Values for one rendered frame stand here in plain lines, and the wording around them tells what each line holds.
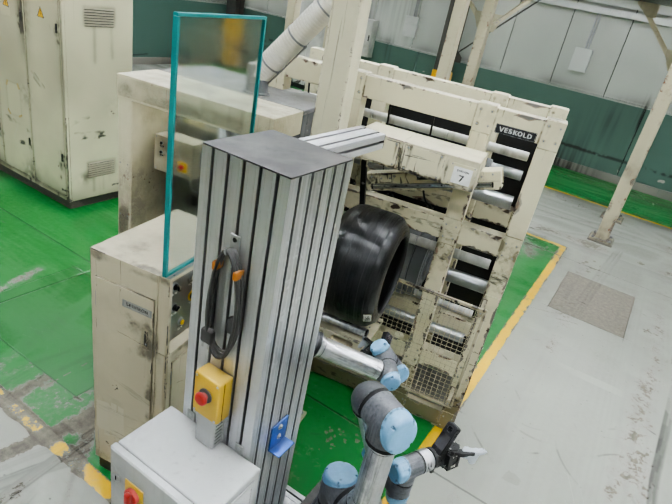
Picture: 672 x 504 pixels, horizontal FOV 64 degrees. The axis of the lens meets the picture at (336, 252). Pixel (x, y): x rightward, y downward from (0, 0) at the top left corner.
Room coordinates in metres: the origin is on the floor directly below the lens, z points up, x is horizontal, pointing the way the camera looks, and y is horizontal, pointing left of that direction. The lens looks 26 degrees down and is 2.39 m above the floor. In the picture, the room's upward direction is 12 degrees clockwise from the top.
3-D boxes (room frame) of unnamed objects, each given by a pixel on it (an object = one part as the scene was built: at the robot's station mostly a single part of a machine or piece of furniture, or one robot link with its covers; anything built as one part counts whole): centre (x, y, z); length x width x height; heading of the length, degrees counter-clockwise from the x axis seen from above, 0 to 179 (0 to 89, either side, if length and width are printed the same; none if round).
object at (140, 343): (2.05, 0.70, 0.63); 0.56 x 0.41 x 1.27; 162
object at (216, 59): (2.00, 0.55, 1.75); 0.55 x 0.02 x 0.95; 162
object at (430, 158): (2.62, -0.32, 1.71); 0.61 x 0.25 x 0.15; 72
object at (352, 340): (2.24, -0.06, 0.84); 0.36 x 0.09 x 0.06; 72
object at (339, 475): (1.29, -0.17, 0.88); 0.13 x 0.12 x 0.14; 37
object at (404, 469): (1.27, -0.37, 1.04); 0.11 x 0.08 x 0.09; 127
